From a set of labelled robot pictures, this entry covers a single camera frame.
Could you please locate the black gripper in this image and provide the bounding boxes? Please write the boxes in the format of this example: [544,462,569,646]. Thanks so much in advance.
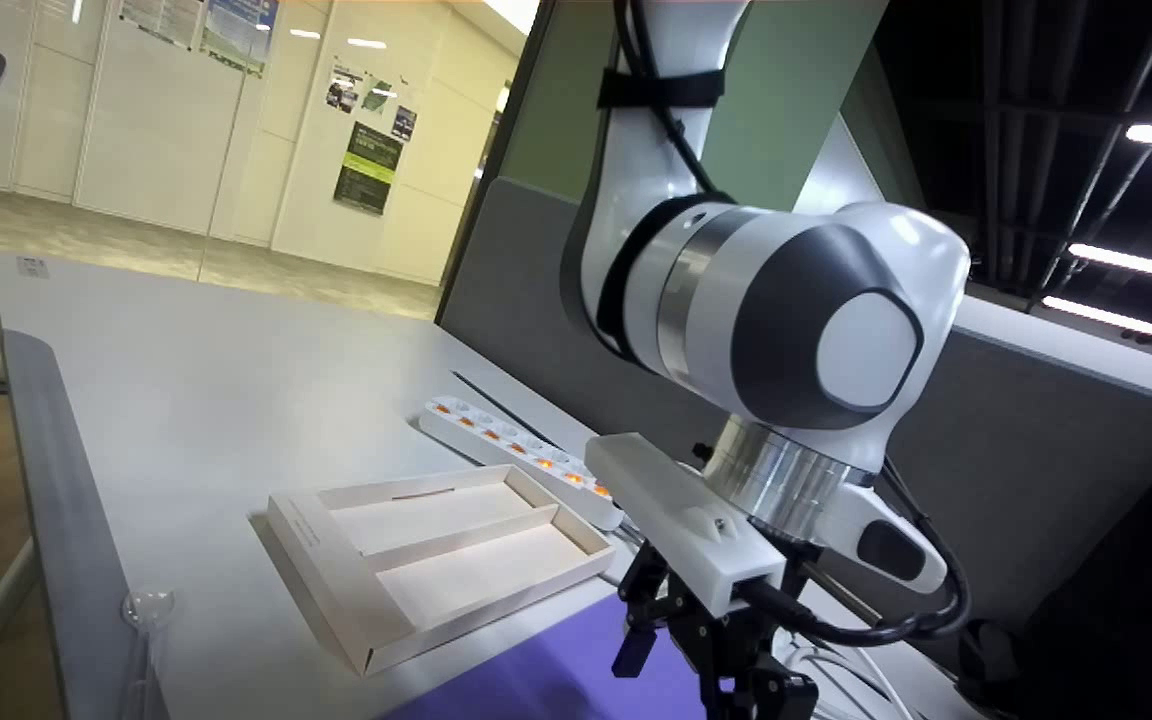
[613,540,825,720]

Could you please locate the purple mat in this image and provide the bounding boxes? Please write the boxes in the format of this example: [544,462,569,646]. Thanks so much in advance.
[388,592,721,720]

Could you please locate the wooden divided tray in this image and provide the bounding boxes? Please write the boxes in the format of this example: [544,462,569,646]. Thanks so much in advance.
[248,461,618,677]

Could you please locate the white power strip orange switches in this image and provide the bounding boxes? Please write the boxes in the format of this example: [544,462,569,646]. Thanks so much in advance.
[414,390,632,535]

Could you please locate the black office chair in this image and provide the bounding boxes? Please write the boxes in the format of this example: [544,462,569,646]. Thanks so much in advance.
[989,451,1152,720]

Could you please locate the white table leg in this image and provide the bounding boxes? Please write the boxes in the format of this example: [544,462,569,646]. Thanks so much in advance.
[0,531,49,657]

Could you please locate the thick white cable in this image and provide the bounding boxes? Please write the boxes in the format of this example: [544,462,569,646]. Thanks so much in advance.
[772,625,910,720]

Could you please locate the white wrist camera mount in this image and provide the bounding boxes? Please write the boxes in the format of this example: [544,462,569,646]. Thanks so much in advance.
[586,429,793,621]

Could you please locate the black cable strap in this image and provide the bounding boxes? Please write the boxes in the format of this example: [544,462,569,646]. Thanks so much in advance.
[597,66,730,115]

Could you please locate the green black wall poster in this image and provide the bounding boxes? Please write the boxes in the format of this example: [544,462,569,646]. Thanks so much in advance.
[330,121,410,219]

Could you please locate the large wall poster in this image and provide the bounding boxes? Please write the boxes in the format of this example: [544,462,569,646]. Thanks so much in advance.
[193,0,283,78]

